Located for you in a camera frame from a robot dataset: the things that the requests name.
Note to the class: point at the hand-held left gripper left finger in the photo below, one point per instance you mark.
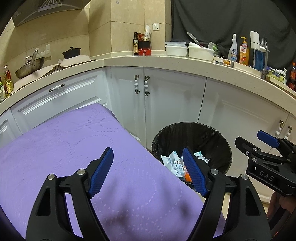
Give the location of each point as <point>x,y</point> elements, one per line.
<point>101,173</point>

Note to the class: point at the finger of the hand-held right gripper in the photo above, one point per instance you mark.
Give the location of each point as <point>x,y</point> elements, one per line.
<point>245,146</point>
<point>268,138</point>

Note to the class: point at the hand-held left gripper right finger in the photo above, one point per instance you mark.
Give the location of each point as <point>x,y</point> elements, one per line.
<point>194,171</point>

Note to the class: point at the small orange plastic bag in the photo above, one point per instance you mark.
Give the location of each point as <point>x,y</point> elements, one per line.
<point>188,178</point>

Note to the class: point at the white carton packet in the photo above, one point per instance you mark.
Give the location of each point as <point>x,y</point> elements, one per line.
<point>171,163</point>

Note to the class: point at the black lined waste bin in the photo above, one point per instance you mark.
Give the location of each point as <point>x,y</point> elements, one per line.
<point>208,139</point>

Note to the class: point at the person's right hand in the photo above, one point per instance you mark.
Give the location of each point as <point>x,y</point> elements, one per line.
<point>276,204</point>

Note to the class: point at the purple tablecloth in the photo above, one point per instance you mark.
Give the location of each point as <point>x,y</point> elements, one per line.
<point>57,150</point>

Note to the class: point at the dark red bottle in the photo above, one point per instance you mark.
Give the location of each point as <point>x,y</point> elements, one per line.
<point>292,74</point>

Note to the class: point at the white kitchen cabinet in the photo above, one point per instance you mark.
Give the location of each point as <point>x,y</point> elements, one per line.
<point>175,97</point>

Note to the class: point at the blue bottle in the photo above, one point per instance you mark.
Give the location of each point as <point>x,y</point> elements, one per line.
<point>258,60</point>

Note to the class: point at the chrome faucet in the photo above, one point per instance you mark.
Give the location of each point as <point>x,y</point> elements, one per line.
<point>266,51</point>

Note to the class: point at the orange dish soap bottle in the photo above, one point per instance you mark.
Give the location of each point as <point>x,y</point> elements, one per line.
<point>244,52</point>

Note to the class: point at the white spray bottle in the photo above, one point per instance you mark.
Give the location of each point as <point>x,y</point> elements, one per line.
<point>233,49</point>

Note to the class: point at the white dispenser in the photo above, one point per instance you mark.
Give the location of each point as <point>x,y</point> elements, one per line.
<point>255,40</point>

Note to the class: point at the beige kitchen countertop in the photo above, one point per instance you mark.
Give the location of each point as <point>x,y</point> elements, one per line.
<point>185,63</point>

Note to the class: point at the rectangular white container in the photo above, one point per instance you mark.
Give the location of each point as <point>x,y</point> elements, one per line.
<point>200,52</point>

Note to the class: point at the beige stove cover sheet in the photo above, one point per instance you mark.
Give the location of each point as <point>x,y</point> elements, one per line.
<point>67,63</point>

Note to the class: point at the round white lidded container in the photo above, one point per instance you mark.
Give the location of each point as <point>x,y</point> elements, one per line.
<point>176,48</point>

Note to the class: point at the black lidded pot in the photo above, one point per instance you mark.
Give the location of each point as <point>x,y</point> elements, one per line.
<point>71,53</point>

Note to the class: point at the dark curtain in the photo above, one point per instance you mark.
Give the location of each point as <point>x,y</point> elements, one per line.
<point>219,20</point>

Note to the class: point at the steel wok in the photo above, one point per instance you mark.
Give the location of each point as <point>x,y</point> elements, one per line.
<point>30,68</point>

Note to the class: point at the red box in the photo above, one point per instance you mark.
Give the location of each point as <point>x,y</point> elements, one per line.
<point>145,52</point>

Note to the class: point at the yellow cooking oil bottle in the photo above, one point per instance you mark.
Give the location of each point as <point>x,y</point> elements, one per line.
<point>8,82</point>

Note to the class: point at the dark glass oil bottle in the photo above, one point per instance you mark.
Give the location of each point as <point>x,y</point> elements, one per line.
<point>136,45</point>

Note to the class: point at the black holder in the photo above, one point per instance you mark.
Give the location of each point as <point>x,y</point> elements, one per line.
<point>145,44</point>

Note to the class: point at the white bag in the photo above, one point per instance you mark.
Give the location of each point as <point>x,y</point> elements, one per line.
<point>147,32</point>

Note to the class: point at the steel range hood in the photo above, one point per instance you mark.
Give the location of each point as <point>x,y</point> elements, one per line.
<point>46,9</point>

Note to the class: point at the white wall socket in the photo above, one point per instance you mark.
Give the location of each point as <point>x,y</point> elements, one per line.
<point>156,26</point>
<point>46,51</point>

